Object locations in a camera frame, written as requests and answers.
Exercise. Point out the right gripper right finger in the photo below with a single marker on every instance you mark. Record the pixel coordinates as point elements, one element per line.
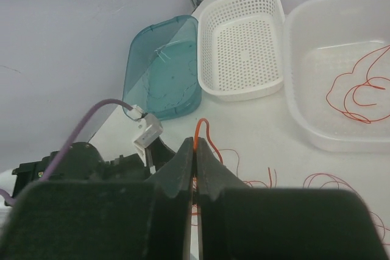
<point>237,221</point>

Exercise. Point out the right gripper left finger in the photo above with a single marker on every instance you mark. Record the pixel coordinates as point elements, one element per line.
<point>87,219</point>

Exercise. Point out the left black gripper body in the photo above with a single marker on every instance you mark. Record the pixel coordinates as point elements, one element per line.
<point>84,162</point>

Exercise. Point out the teal transparent plastic tub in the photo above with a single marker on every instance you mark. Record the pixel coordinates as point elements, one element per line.
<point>161,72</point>

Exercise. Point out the white perforated plastic basket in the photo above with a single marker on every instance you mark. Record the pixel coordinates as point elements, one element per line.
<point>239,49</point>

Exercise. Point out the white plastic tub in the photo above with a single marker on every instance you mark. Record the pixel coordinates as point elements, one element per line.
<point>336,73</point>

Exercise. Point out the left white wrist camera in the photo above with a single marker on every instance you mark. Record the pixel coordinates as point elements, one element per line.
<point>149,128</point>

